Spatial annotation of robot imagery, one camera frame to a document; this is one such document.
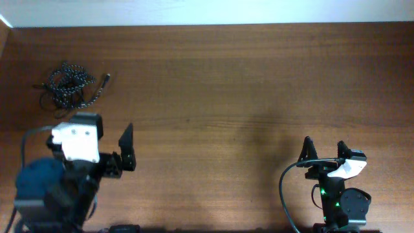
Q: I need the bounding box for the thin black cable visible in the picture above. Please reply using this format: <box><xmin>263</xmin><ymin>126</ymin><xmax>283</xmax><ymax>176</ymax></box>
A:
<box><xmin>32</xmin><ymin>82</ymin><xmax>85</xmax><ymax>120</ymax></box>

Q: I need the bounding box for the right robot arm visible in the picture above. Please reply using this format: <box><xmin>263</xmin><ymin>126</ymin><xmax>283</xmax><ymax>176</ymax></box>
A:
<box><xmin>298</xmin><ymin>136</ymin><xmax>372</xmax><ymax>233</ymax></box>

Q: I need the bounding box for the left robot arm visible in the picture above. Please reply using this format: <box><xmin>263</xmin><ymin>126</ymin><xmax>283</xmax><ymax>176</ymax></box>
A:
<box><xmin>14</xmin><ymin>121</ymin><xmax>136</xmax><ymax>232</ymax></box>

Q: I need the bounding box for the black white braided cable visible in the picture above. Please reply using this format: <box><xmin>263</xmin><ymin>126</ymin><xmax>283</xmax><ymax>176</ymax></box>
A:
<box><xmin>45</xmin><ymin>61</ymin><xmax>111</xmax><ymax>110</ymax></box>

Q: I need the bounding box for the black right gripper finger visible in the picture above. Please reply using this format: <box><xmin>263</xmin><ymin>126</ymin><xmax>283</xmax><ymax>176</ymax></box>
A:
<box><xmin>298</xmin><ymin>136</ymin><xmax>318</xmax><ymax>162</ymax></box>
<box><xmin>337</xmin><ymin>140</ymin><xmax>351</xmax><ymax>159</ymax></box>

